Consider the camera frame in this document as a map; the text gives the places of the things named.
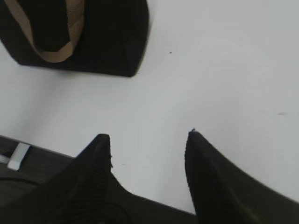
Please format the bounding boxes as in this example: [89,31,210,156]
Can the black tote bag tan handles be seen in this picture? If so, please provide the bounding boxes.
[0,0,149,77]

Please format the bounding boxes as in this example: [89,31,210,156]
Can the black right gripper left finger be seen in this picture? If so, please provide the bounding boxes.
[0,134,196,224]

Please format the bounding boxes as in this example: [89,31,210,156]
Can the white table leg bracket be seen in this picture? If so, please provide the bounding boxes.
[7,143,30,171]

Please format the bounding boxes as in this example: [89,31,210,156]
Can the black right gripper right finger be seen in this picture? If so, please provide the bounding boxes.
[185,129,299,224]

